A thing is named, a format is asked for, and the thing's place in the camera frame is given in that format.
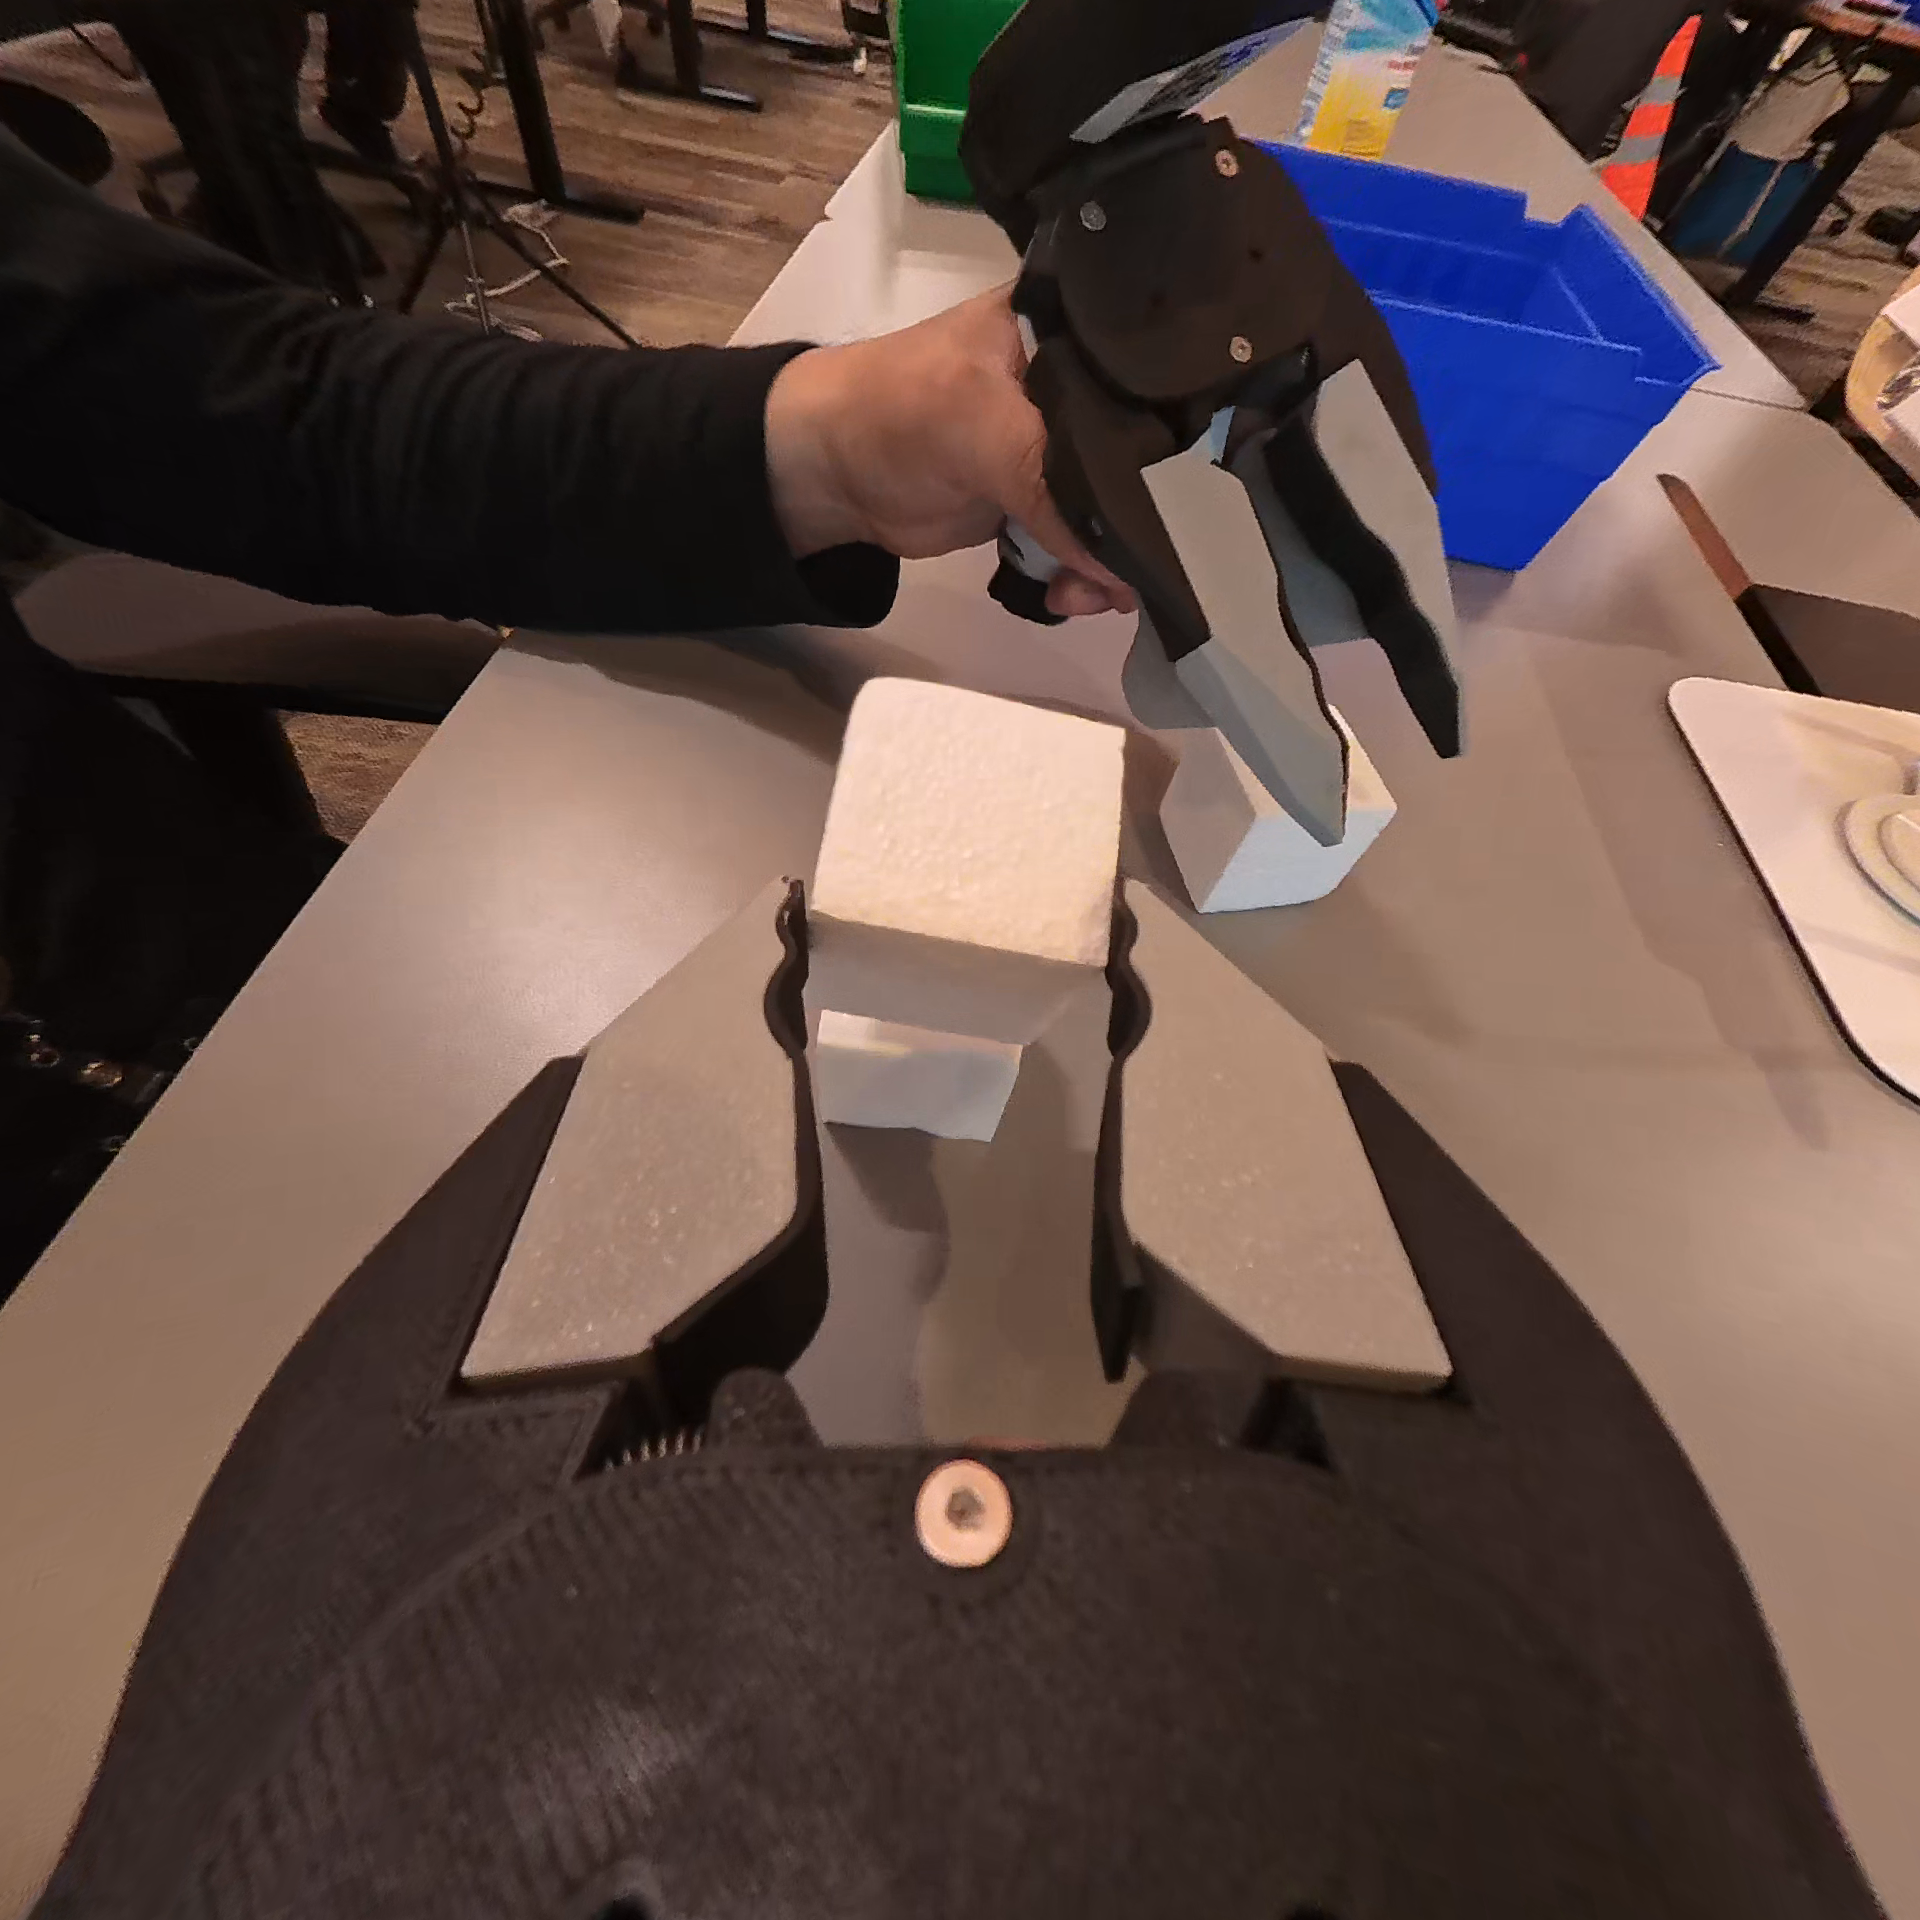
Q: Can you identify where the blue plastic bin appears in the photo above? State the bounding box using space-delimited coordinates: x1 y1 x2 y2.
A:
1240 139 1722 574

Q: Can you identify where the white-based document stand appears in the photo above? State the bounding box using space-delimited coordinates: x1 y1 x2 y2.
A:
1668 678 1920 1103

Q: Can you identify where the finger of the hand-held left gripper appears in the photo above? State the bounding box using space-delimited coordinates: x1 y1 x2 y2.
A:
1119 448 1359 851
1236 351 1464 760

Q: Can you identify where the orange traffic cone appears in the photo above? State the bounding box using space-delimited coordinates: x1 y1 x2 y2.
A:
1596 11 1707 227

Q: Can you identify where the cleaning wipes container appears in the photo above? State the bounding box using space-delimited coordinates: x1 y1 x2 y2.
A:
1295 0 1445 159

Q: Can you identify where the person's left hand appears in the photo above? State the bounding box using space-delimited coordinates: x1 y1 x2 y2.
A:
765 281 1144 621

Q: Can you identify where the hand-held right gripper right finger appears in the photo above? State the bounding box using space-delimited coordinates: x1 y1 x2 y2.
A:
1092 878 1454 1382

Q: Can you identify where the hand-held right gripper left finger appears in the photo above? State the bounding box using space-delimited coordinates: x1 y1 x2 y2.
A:
456 872 829 1389

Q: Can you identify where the person's left forearm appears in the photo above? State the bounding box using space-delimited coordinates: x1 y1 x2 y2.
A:
0 127 903 635

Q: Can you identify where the green plastic bin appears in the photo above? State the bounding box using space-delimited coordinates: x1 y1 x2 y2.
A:
884 0 1037 203

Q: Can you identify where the white foam cube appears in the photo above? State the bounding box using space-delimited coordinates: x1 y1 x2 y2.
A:
814 1006 1028 1144
1156 702 1400 915
806 677 1128 1046

